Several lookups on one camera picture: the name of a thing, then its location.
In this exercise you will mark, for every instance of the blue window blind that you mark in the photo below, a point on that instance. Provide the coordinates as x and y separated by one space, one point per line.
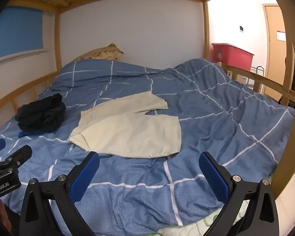
17 32

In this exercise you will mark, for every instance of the red storage bin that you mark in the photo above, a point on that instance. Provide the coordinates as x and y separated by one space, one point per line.
236 56

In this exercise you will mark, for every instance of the black metal rack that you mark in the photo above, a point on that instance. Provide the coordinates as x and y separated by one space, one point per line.
259 78

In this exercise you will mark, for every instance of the paper notice on door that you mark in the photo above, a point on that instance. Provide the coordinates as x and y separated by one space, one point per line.
281 35

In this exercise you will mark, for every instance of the tan patterned pillow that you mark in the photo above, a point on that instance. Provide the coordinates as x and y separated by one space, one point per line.
100 52

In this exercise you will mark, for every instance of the wooden door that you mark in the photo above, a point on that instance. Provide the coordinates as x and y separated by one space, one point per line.
275 64

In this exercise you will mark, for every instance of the blue checked blanket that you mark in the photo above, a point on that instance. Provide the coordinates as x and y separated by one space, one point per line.
211 118

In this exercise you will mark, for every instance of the cream pants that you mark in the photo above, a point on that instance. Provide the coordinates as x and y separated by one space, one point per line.
127 132

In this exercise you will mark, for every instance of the blue cloth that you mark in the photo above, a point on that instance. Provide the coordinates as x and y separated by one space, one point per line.
27 134

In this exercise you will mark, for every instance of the cardboard box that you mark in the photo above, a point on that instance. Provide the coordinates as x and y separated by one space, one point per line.
237 77

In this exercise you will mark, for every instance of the pile of dark folded clothes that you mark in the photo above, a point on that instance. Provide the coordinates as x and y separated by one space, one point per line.
41 114

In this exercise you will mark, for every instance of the wooden bunk bed frame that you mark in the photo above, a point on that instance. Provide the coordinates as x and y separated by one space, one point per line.
206 29

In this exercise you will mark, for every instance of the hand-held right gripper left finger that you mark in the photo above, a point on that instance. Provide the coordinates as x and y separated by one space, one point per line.
84 177

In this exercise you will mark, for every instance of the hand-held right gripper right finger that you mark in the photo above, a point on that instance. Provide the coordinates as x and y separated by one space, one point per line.
215 177

